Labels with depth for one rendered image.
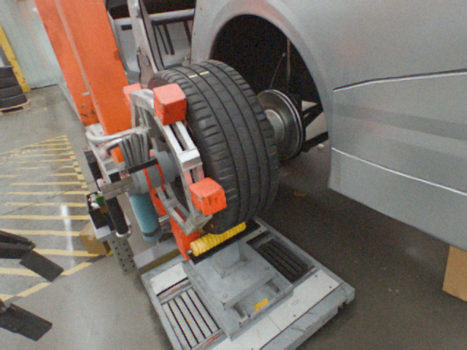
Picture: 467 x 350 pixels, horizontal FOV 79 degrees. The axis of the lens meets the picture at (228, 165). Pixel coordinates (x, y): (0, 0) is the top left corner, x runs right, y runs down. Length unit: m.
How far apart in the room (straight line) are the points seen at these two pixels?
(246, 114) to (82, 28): 0.80
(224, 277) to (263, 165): 0.71
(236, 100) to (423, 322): 1.28
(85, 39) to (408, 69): 1.15
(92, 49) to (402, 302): 1.81
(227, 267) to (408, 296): 0.89
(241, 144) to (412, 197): 0.47
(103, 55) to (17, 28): 12.60
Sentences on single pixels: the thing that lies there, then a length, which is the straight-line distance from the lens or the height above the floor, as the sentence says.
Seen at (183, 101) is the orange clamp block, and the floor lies 1.12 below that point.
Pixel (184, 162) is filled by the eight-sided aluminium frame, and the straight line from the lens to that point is 0.82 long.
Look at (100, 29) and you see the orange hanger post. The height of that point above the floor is 1.34.
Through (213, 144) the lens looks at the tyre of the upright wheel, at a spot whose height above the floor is 0.99.
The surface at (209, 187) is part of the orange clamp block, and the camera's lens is 0.81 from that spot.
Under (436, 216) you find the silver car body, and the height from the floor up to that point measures 0.81.
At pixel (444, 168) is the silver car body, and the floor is 0.94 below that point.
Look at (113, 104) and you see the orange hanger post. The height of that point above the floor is 1.04.
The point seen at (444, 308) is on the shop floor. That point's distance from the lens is 1.74.
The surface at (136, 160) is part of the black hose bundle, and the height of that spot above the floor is 0.99.
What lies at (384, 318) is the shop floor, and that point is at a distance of 1.63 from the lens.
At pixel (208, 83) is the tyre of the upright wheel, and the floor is 1.13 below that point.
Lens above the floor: 1.30
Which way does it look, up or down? 27 degrees down
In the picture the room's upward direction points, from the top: 9 degrees counter-clockwise
